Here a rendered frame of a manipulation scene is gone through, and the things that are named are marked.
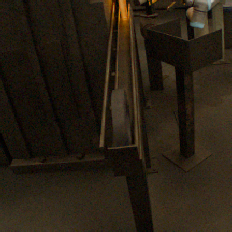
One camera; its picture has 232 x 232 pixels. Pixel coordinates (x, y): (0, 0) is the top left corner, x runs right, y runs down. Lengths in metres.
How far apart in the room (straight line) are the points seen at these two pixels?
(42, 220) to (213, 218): 0.81
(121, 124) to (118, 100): 0.06
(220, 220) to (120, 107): 0.82
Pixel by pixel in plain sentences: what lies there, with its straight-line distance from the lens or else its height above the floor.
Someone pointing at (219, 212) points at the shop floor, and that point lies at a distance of 1.44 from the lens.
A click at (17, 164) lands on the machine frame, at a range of 1.82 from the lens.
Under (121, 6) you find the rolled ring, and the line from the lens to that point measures 1.73.
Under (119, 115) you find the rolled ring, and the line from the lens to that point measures 0.75.
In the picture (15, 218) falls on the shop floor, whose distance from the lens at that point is 1.62.
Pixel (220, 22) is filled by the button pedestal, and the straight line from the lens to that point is 2.61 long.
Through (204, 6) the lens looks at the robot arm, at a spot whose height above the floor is 0.65.
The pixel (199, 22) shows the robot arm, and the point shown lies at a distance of 1.97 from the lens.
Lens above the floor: 1.13
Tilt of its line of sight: 33 degrees down
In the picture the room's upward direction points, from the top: 11 degrees counter-clockwise
